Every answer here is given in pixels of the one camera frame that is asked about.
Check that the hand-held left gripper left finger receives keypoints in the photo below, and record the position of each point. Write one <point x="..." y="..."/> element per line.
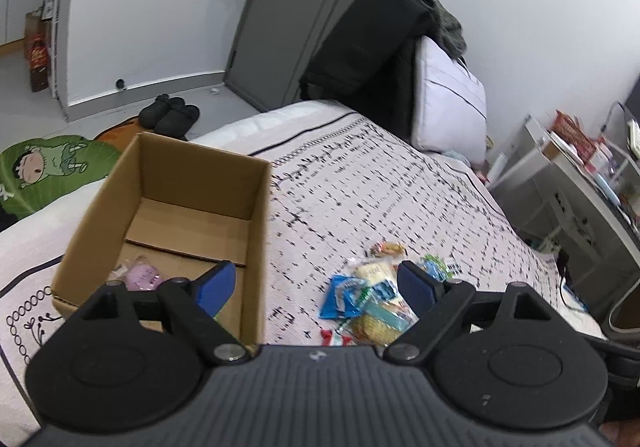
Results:
<point x="220" y="284"/>

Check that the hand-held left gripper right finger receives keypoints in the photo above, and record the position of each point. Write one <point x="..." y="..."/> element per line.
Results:
<point x="412" y="287"/>

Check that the green snack packet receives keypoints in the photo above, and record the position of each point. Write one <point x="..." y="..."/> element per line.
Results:
<point x="435" y="267"/>

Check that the orange nut snack packet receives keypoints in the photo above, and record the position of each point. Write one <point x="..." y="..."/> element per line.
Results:
<point x="387" y="249"/>

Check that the blue snack packet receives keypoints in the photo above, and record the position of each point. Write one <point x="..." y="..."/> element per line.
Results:
<point x="342" y="299"/>

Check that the pink snack packet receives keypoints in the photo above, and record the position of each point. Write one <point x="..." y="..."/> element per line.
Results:
<point x="139" y="275"/>

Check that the small red white snack packet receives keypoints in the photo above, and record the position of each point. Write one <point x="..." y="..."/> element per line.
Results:
<point x="332" y="337"/>

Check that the brown cardboard box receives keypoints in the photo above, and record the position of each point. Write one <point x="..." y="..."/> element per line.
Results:
<point x="200" y="187"/>

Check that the light blue cloth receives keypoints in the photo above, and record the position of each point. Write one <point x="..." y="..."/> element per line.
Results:
<point x="456" y="157"/>

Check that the black slipper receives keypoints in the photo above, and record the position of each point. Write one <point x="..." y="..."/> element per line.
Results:
<point x="177" y="119"/>
<point x="155" y="109"/>

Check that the white desk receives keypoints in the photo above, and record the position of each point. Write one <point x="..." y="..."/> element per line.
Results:
<point x="565" y="207"/>

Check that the orange floor mat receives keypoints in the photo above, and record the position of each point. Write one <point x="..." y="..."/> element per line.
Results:
<point x="120" y="129"/>

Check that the white pillow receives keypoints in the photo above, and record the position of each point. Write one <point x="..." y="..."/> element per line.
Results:
<point x="447" y="102"/>

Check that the green cartoon floor mat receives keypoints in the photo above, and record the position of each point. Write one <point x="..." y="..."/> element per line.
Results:
<point x="55" y="172"/>

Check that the black door stopper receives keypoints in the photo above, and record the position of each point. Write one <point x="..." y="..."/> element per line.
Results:
<point x="121" y="85"/>

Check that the red box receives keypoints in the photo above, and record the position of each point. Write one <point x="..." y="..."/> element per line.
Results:
<point x="572" y="132"/>

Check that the black jacket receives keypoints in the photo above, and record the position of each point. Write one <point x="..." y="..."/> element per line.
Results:
<point x="365" y="52"/>

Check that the grey green garment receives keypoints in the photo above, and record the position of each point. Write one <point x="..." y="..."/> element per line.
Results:
<point x="447" y="29"/>

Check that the grey door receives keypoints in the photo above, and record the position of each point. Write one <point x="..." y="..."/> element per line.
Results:
<point x="300" y="12"/>

